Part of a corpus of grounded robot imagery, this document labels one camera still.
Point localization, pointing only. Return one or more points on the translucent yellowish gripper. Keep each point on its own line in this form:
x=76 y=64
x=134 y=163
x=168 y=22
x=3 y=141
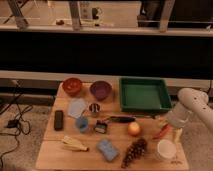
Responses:
x=176 y=134

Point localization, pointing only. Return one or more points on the red chili pepper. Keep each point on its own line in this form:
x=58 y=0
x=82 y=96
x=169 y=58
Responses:
x=164 y=130

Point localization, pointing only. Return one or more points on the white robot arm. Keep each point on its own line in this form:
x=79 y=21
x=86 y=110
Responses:
x=190 y=101

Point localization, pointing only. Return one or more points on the purple bowl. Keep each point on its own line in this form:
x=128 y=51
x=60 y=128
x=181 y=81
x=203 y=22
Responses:
x=100 y=90

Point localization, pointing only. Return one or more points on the red bowl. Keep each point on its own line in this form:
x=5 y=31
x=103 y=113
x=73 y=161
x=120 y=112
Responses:
x=72 y=86

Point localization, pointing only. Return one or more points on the white round container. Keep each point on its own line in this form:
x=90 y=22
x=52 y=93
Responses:
x=165 y=150

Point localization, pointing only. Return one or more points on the brown pine cone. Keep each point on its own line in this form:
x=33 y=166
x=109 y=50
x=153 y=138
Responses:
x=134 y=151

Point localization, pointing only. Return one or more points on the orange round fruit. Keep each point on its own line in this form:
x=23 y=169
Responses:
x=133 y=129

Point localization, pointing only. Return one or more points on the green plastic tray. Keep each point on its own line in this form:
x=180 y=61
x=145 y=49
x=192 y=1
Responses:
x=144 y=95

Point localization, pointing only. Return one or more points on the blue sponge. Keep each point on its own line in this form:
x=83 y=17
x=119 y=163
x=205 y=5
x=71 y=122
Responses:
x=108 y=150

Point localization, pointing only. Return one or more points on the small metal cup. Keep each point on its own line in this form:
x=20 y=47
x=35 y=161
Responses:
x=94 y=109

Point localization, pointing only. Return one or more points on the blue cup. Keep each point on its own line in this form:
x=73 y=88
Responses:
x=82 y=124

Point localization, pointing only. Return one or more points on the light blue plate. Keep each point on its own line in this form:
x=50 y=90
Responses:
x=76 y=107

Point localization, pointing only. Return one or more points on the black rectangular remote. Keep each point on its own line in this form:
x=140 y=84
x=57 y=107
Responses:
x=58 y=120

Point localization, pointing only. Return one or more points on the black handled tool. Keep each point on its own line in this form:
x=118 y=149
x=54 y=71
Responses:
x=120 y=119

